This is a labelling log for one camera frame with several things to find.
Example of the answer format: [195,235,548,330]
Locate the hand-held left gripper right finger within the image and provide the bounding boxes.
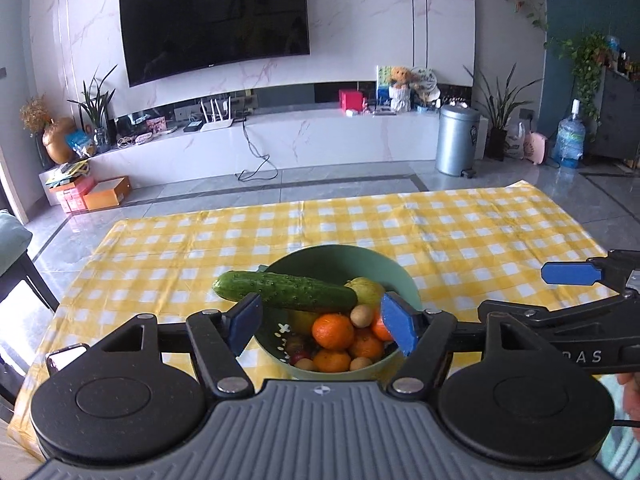
[380,291,551,397]

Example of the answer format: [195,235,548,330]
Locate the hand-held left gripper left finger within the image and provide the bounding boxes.
[92,291,264,399]

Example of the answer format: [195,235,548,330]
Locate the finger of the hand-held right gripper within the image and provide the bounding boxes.
[541,249,640,291]
[479,290,640,343]

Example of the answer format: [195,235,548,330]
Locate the orange mandarin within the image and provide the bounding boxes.
[350,327,386,361]
[371,312,396,343]
[312,313,355,351]
[314,349,352,373]

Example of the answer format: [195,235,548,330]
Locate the yellow-green pear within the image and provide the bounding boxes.
[343,276,387,311]

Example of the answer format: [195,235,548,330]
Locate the green cucumber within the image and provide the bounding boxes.
[212,270,359,315]

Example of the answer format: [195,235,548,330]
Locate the large round brownish-yellow fruit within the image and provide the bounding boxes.
[286,309,321,337]

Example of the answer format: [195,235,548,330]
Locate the green colander bowl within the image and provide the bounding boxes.
[252,245,422,382]

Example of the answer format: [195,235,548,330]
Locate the person's right forearm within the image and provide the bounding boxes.
[617,372,640,443]

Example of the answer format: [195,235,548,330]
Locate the yellow checked tablecloth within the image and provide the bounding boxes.
[7,180,608,461]

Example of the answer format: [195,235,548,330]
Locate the pink pig-shaped appliance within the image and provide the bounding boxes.
[522,130,550,165]

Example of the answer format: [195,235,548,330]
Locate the blue water jug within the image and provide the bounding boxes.
[556,99,587,169]

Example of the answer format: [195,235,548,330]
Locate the white plastic bag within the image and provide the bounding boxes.
[505,122,526,160]

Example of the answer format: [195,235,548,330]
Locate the dark grey cabinet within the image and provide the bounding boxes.
[597,65,640,166]

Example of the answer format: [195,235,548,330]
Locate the silver pedal trash can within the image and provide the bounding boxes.
[435,104,481,178]

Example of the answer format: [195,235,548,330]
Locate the long-leaved potted plant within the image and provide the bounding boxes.
[462,62,543,161]

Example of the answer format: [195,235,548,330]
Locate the orange cardboard box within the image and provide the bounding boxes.
[82,176,132,211]

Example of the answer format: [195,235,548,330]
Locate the white marble television console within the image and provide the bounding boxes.
[40,82,473,201]

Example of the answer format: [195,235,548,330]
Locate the white router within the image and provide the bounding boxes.
[199,95,236,133]

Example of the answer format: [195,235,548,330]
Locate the black side table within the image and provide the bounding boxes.
[0,252,61,413]

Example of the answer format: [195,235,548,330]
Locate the pink cardboard box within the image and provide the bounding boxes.
[50,176,96,213]

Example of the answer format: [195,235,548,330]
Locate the trailing green vine plant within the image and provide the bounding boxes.
[545,32,611,136]

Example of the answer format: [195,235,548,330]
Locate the stack of colourful booklets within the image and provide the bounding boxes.
[45,160,91,188]

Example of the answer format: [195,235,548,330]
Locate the round painted fan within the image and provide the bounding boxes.
[411,66,441,93]

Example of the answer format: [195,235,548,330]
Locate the colourful picture board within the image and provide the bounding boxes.
[376,65,396,101]

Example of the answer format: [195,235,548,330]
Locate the blue snack bag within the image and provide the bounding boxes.
[66,130,97,157]

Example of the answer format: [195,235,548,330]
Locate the brown teddy bear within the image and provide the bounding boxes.
[389,66,413,113]

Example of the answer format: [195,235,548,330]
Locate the teal cushion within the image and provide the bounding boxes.
[0,210,33,276]

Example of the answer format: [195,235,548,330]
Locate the golden gourd vase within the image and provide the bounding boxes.
[42,117,81,165]

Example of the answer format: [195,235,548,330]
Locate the green plant in glass vase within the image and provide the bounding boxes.
[67,64,118,153]

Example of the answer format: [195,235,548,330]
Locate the dried yellow flowers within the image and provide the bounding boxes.
[20,95,53,133]

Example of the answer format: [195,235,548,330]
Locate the black cable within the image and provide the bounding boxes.
[235,120,279,182]

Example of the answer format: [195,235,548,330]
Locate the black wall television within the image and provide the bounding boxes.
[118,0,311,88]

